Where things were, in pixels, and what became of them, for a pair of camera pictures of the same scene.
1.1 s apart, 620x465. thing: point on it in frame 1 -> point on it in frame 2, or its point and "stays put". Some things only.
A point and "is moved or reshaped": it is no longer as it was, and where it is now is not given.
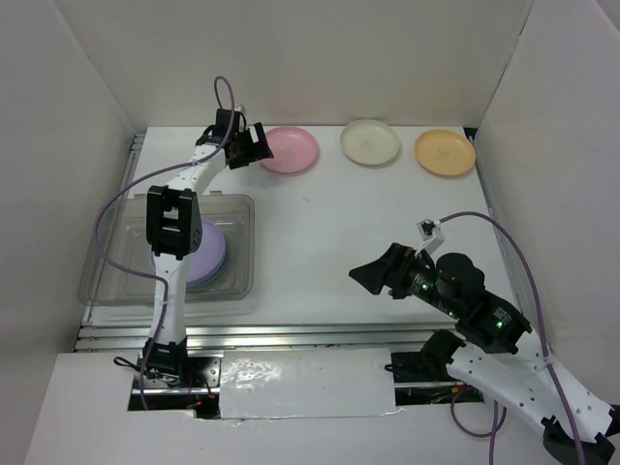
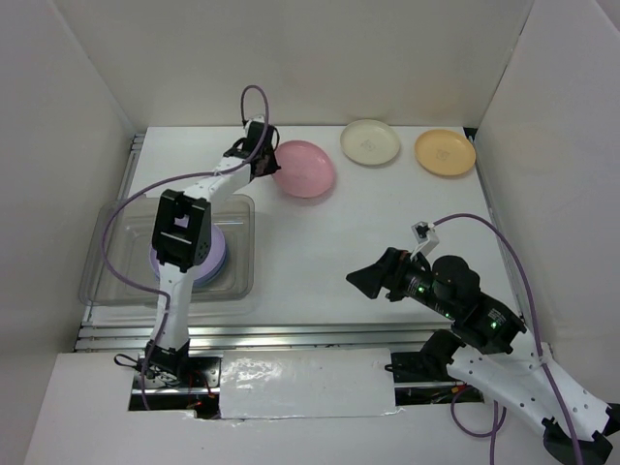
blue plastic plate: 210,277 stays put
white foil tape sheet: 306,383 stays put
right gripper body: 417,278 stays put
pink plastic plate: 294,149 is moved or reshaped
